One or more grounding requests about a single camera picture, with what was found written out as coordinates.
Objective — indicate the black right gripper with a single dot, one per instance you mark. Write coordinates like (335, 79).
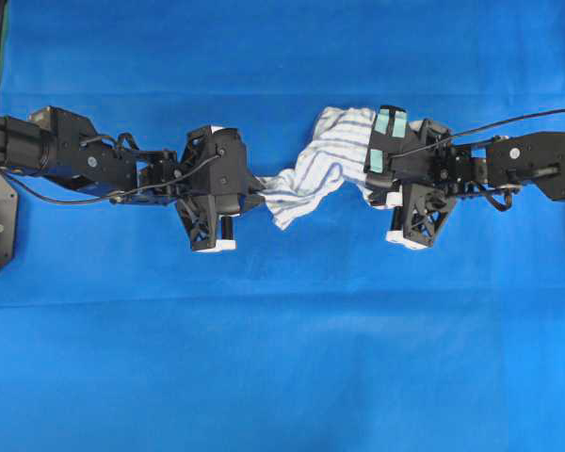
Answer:
(423, 194)

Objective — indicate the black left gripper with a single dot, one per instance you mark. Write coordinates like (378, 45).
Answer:
(206, 229)

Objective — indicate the white blue striped towel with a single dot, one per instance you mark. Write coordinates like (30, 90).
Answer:
(334, 155)

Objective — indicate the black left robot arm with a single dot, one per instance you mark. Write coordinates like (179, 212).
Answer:
(66, 149)

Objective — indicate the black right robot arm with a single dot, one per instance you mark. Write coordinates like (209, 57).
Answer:
(496, 169)

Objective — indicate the blue table cloth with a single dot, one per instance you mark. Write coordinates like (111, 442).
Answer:
(115, 336)

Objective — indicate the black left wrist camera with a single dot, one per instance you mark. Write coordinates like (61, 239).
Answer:
(222, 178)

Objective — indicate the black taped right wrist camera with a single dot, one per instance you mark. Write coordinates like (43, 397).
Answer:
(390, 131)

